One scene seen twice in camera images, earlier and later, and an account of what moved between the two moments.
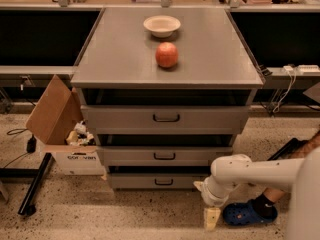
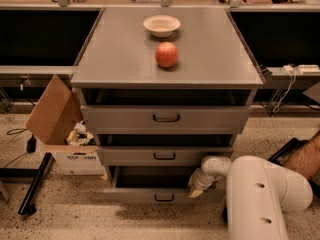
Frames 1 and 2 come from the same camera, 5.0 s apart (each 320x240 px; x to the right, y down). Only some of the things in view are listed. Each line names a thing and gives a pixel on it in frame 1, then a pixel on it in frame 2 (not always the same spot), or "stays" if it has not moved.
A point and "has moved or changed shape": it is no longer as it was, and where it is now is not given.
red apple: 166,55 stays
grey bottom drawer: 156,181 has moved or changed shape
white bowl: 162,26 stays
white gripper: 211,196 to 201,179
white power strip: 304,68 stays
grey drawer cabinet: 165,92 stays
